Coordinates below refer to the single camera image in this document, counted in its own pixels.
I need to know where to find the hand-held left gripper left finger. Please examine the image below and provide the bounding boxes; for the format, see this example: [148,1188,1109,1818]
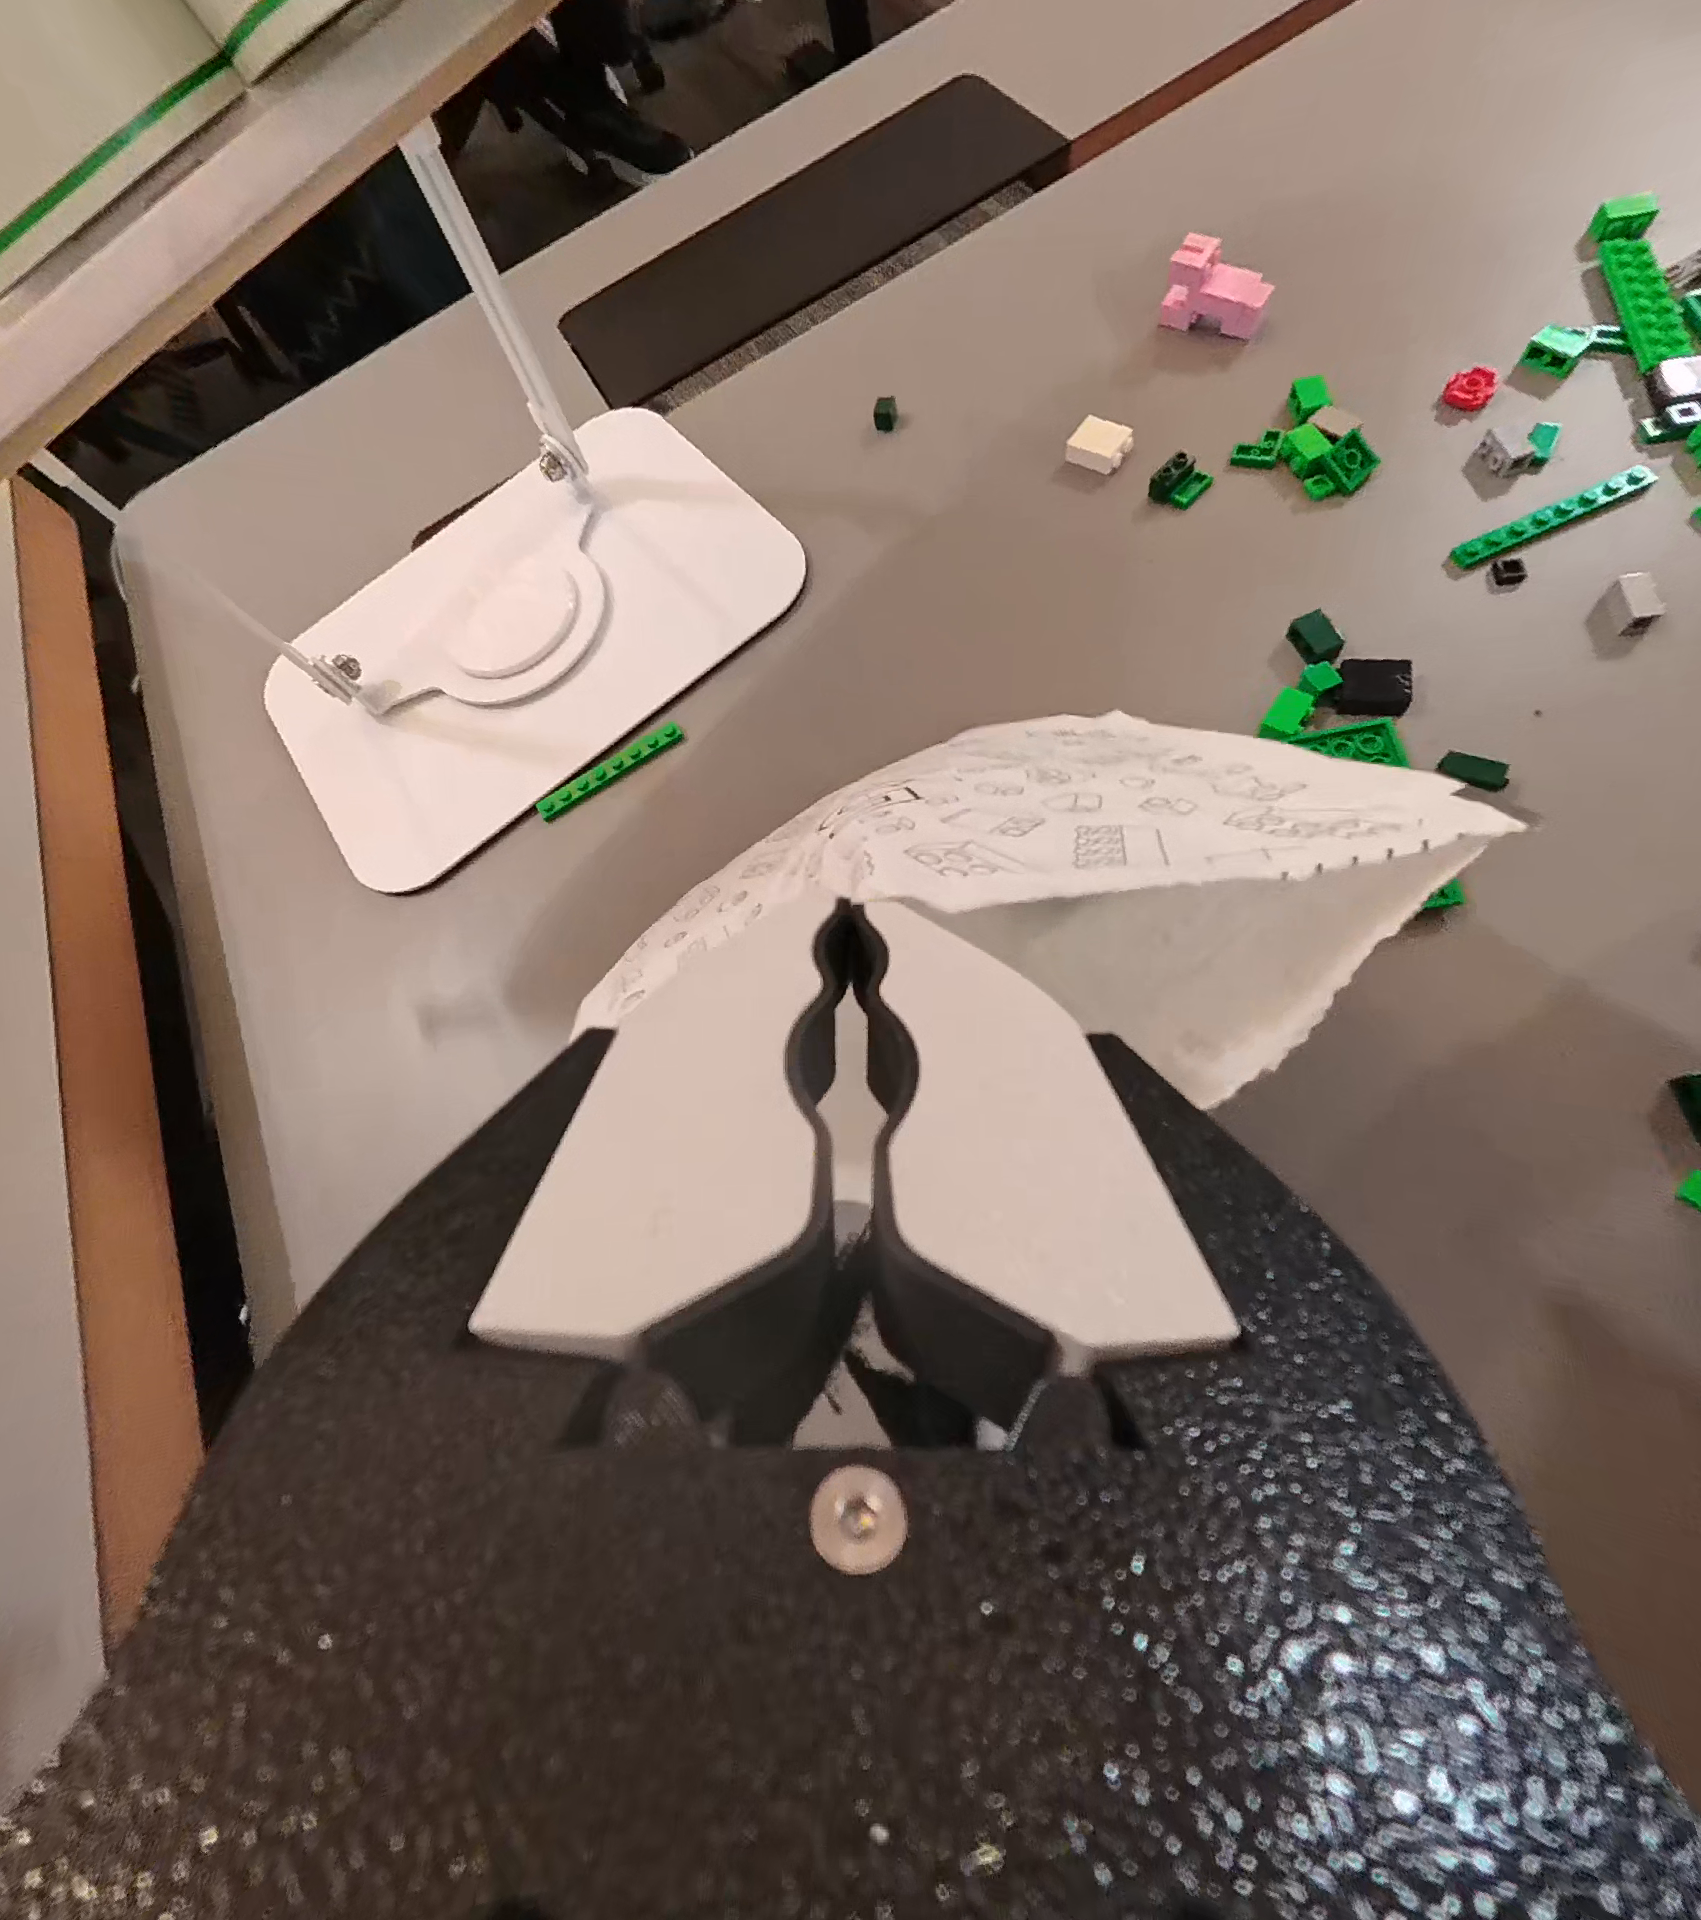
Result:
[467,895,859,1404]

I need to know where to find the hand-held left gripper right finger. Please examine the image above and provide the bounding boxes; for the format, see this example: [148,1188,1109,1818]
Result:
[854,900,1244,1419]

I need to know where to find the brick-printed white paper bag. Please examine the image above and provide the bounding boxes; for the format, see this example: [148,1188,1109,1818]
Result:
[572,712,1531,1112]

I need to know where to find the neighbouring grey desk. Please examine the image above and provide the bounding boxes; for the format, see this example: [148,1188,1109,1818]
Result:
[497,0,1368,413]

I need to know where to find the thin long green plate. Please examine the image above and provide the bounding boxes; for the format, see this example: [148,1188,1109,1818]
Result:
[538,721,684,822]

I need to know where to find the wide green brick plate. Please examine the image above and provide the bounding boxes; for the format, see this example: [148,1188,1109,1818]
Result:
[1296,713,1414,771]

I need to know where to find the pile of small green bricks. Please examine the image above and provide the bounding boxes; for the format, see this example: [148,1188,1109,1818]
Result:
[1229,374,1381,501]

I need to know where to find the long green brick plate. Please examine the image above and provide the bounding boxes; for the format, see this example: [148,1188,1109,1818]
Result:
[1450,464,1659,572]

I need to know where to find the pink brick pig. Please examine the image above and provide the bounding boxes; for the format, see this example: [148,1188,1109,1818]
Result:
[1157,232,1274,343]

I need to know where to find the pile of mixed green bricks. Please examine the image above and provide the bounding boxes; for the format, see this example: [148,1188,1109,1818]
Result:
[1526,194,1701,473]

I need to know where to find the instruction booklet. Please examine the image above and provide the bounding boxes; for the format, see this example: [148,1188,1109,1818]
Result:
[0,0,343,354]

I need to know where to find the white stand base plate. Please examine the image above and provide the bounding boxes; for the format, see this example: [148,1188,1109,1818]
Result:
[0,0,807,898]

